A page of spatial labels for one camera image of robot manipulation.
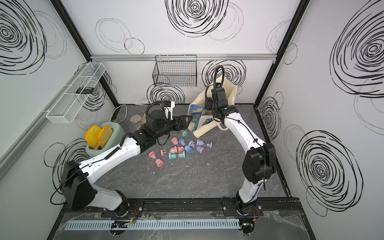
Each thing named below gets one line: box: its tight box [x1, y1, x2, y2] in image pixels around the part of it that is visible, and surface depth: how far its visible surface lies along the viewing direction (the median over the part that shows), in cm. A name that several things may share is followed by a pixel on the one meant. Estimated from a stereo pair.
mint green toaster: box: [85, 121, 126, 158], surface depth 83 cm
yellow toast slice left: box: [85, 125, 102, 149], surface depth 79 cm
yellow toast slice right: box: [98, 125, 113, 149], surface depth 79 cm
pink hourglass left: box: [148, 151, 164, 168], surface depth 90 cm
